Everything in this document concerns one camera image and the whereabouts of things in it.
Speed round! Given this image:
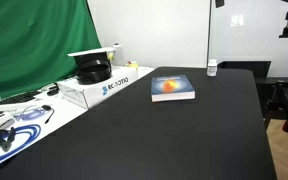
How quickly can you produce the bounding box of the white vial with white cap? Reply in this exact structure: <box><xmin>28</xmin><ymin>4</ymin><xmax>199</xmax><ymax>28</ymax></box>
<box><xmin>206</xmin><ymin>58</ymin><xmax>218</xmax><ymax>77</ymax></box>

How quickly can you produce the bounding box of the blue and orange book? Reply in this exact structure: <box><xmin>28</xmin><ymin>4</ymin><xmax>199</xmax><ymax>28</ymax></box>
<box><xmin>150</xmin><ymin>74</ymin><xmax>196</xmax><ymax>103</ymax></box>

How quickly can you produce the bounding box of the thin grey vertical pole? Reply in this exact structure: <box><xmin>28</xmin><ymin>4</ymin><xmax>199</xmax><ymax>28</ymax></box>
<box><xmin>206</xmin><ymin>0</ymin><xmax>213</xmax><ymax>68</ymax></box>

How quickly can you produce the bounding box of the small yellow object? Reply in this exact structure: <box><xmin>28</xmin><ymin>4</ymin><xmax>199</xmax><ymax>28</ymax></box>
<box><xmin>125</xmin><ymin>60</ymin><xmax>140</xmax><ymax>69</ymax></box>

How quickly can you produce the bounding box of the white bottle with cap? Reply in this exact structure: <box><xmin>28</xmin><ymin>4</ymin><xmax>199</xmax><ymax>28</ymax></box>
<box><xmin>112</xmin><ymin>42</ymin><xmax>124</xmax><ymax>66</ymax></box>

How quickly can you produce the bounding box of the white flat board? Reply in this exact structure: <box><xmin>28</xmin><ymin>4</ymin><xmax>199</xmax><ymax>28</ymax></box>
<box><xmin>67</xmin><ymin>46</ymin><xmax>117</xmax><ymax>58</ymax></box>

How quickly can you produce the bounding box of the black coiled band stack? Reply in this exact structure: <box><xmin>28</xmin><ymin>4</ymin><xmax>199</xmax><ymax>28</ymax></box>
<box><xmin>74</xmin><ymin>52</ymin><xmax>113</xmax><ymax>85</ymax></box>

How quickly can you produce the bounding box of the white Robotiq cardboard box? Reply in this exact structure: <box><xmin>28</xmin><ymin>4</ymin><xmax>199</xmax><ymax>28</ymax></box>
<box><xmin>56</xmin><ymin>65</ymin><xmax>139</xmax><ymax>110</ymax></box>

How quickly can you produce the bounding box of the small black stapler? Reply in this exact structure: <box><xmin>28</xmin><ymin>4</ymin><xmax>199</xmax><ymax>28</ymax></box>
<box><xmin>46</xmin><ymin>84</ymin><xmax>60</xmax><ymax>97</ymax></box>

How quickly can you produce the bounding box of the green backdrop cloth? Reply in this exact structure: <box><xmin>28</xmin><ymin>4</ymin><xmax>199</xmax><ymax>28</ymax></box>
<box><xmin>0</xmin><ymin>0</ymin><xmax>103</xmax><ymax>103</ymax></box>

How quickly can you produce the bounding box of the black keyboard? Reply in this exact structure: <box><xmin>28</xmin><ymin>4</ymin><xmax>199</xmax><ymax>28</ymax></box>
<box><xmin>0</xmin><ymin>89</ymin><xmax>43</xmax><ymax>106</ymax></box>

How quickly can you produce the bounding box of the black clip connector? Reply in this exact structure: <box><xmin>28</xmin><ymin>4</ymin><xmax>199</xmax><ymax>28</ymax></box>
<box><xmin>0</xmin><ymin>127</ymin><xmax>17</xmax><ymax>153</ymax></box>

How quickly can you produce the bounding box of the black cable with plug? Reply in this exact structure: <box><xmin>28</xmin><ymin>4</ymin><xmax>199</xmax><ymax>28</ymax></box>
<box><xmin>41</xmin><ymin>104</ymin><xmax>56</xmax><ymax>125</ymax></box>

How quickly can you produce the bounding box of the light blue thin cable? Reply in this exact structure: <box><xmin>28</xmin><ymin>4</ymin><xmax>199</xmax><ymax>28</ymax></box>
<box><xmin>13</xmin><ymin>104</ymin><xmax>49</xmax><ymax>122</ymax></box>

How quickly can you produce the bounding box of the blue coiled cable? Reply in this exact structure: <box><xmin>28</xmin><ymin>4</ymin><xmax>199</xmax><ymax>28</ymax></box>
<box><xmin>0</xmin><ymin>123</ymin><xmax>42</xmax><ymax>169</ymax></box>

